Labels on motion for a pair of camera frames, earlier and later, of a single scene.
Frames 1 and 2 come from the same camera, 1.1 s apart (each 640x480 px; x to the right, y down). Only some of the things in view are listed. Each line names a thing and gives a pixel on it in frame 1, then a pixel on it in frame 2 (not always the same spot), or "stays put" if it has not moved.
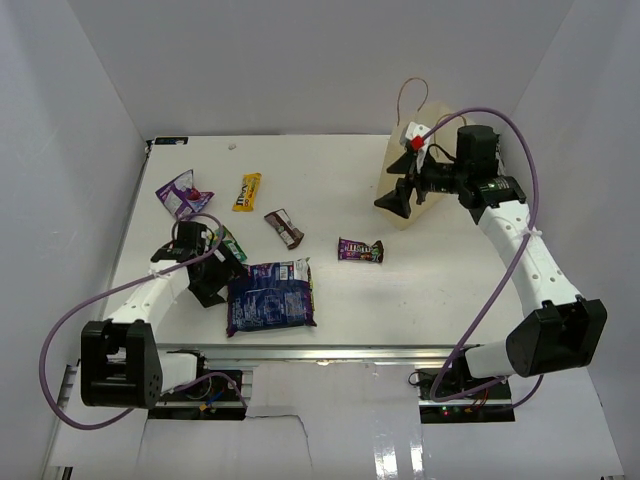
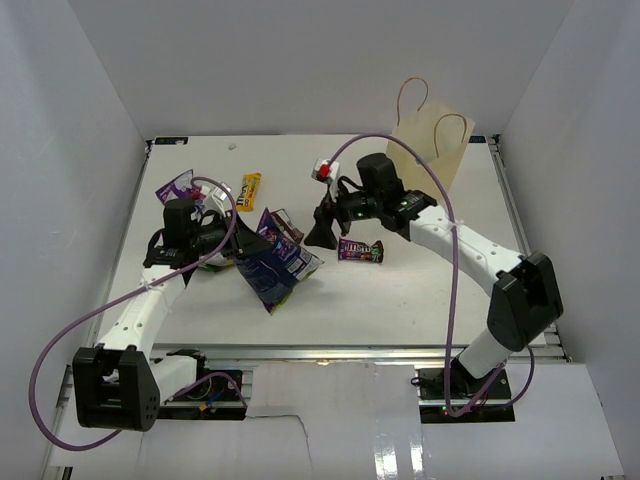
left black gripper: x=228 y=269 to x=245 y=240
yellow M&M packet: x=245 y=199 stays put
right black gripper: x=395 y=201 to x=322 y=234
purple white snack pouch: x=181 y=197 stays put
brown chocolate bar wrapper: x=290 y=234 stays put
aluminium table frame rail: x=313 y=354 stays put
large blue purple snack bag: x=271 y=295 to x=277 y=272
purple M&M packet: x=354 y=249 stays put
